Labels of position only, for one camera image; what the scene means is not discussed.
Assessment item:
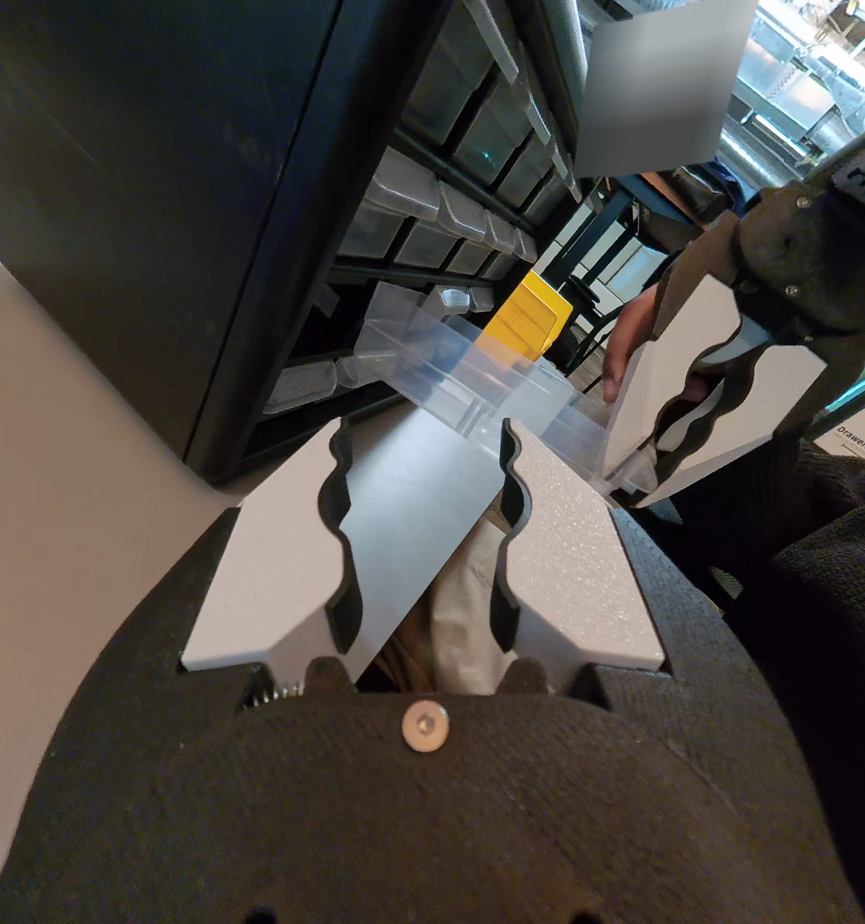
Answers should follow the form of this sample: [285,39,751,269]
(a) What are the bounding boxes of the white desk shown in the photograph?
[0,173,507,924]

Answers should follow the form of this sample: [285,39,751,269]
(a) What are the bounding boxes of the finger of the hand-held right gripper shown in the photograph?
[634,318,865,510]
[603,213,760,483]

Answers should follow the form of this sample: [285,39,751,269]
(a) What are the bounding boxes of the person's black sweater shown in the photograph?
[616,432,865,918]

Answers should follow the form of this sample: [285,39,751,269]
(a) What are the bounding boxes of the group of small clear drawers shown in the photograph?
[262,0,585,417]

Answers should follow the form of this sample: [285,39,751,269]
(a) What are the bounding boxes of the clear plastic divided drawer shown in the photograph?
[353,280,658,499]

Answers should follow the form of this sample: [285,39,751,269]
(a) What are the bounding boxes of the person's beige pants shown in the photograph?
[403,501,523,695]

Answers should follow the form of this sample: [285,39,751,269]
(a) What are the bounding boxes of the yellow plastic bin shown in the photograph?
[478,270,575,362]

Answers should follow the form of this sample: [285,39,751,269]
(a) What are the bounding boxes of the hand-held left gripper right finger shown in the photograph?
[489,417,666,693]

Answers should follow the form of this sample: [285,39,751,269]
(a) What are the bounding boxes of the silver ventilation duct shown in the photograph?
[717,0,865,178]

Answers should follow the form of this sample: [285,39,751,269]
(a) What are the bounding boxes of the black parts drawer cabinet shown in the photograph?
[0,0,601,486]

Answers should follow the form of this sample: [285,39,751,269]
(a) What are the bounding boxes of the white printed paper sign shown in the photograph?
[810,402,865,464]

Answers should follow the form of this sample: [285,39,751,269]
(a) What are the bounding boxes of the black metal frame table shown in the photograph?
[548,167,747,362]

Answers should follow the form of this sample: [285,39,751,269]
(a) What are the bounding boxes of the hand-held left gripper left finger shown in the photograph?
[181,416,364,672]

